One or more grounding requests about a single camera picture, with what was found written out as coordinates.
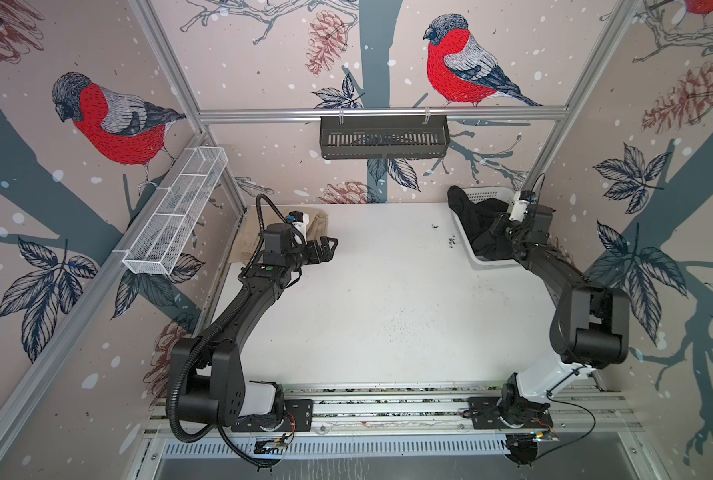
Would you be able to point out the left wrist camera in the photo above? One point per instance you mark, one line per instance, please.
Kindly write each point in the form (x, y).
(300, 221)

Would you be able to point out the horizontal aluminium frame bar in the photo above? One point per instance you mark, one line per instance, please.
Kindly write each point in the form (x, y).
(213, 117)

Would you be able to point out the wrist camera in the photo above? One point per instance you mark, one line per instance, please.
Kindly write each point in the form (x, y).
(300, 221)
(520, 205)

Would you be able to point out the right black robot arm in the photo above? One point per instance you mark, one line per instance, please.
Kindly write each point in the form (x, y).
(589, 329)

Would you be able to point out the black shorts in basket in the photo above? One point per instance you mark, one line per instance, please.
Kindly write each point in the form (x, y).
(476, 220)

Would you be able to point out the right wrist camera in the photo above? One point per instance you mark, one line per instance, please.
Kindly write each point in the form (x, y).
(520, 205)

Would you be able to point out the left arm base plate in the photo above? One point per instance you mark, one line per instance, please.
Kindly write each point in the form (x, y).
(291, 416)

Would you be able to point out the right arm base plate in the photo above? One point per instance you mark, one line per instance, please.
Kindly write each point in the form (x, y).
(493, 413)

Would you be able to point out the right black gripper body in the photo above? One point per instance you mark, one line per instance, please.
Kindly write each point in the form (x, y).
(512, 230)

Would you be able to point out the black hanging wire basket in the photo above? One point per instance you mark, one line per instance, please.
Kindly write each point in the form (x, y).
(377, 137)

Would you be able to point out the beige drawstring shorts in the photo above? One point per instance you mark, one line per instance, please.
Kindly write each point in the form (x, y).
(247, 238)

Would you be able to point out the white plastic laundry basket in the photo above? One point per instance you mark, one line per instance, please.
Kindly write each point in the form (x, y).
(482, 198)

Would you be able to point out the white wire mesh shelf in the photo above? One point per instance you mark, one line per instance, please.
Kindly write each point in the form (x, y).
(165, 234)

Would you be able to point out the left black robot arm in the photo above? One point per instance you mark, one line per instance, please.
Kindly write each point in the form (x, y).
(206, 384)

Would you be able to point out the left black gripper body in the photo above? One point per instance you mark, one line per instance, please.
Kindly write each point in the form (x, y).
(310, 255)

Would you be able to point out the aluminium mounting rail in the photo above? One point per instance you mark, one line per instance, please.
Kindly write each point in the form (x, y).
(440, 409)

